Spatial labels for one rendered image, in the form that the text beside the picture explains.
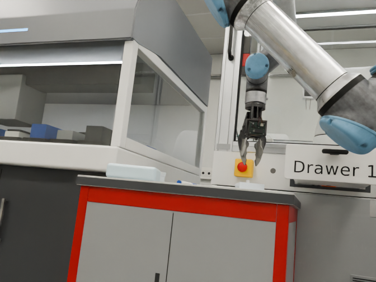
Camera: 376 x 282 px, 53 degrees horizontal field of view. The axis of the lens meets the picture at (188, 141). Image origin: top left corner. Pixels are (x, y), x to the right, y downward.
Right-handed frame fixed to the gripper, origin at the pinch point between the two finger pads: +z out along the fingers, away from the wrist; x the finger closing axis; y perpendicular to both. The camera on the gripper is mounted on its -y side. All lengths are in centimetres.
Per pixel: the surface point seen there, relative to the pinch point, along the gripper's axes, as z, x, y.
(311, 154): -2.5, 16.3, 15.4
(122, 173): 9.5, -40.6, 20.6
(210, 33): -193, -8, -303
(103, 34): -51, -63, -21
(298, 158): -1.0, 12.6, 14.1
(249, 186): 8.8, -0.3, 4.0
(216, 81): -153, 9, -364
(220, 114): -23.1, -9.6, -29.3
